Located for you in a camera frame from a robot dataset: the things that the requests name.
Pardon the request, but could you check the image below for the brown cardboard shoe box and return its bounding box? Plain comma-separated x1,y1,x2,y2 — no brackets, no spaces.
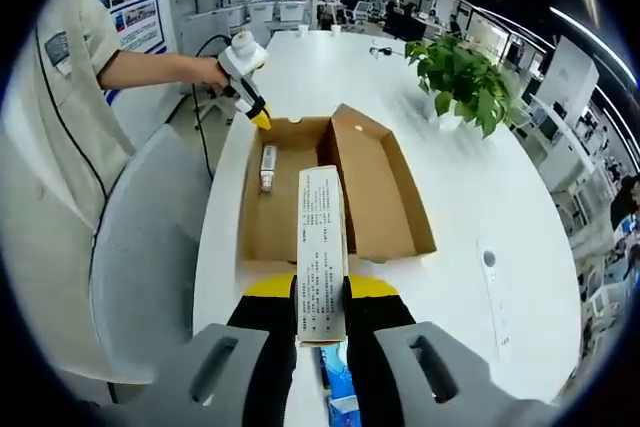
238,102,439,278

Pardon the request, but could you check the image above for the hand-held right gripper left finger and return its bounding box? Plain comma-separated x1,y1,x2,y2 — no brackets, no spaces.
149,273,300,427

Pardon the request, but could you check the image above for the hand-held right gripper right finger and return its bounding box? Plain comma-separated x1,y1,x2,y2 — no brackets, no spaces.
343,273,526,427

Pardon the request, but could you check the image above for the white pump bottle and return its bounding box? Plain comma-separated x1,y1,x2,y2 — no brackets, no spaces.
258,142,279,194

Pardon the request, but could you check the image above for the blue wet wipes pack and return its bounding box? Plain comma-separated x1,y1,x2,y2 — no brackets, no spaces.
318,344,360,427

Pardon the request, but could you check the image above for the table cable cover plate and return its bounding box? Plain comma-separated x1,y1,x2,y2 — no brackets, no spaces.
476,239,512,363

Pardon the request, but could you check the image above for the white blue medicine box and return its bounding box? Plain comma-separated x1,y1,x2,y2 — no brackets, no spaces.
294,165,350,350

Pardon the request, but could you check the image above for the person in beige shirt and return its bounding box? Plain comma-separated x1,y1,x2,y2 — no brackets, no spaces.
0,0,166,388

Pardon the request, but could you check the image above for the green plant in white pot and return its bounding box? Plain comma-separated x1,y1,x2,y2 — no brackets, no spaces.
403,34,524,139

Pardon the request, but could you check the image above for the black cable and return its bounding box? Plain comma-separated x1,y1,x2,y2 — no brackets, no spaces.
34,24,121,406
191,33,234,181

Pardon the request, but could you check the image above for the white storage bin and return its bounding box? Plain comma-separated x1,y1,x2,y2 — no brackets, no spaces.
277,0,309,29
247,0,277,34

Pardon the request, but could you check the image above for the person's left hand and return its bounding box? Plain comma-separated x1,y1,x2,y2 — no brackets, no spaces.
196,56,231,94

